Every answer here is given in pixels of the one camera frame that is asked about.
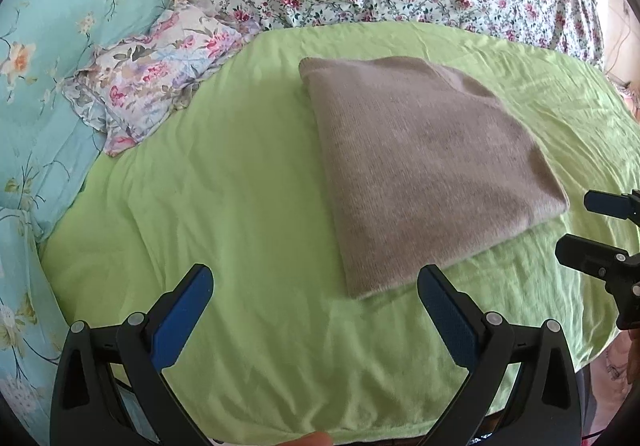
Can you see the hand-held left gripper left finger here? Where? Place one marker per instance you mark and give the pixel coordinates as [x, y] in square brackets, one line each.
[182, 321]

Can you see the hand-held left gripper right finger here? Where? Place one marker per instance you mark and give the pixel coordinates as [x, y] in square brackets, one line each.
[450, 321]

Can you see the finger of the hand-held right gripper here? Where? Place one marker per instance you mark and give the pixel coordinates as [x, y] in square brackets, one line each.
[590, 256]
[607, 203]

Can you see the beige knit sweater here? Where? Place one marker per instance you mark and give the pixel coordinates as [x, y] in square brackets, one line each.
[425, 166]

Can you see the person's left hand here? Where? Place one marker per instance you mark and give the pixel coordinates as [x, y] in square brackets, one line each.
[307, 440]

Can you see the green bed sheet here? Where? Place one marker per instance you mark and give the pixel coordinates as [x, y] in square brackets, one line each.
[225, 201]

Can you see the pastel floral pillow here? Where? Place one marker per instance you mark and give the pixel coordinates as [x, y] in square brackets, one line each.
[150, 76]

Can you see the teal floral quilt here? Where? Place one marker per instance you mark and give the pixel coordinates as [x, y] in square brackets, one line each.
[50, 26]

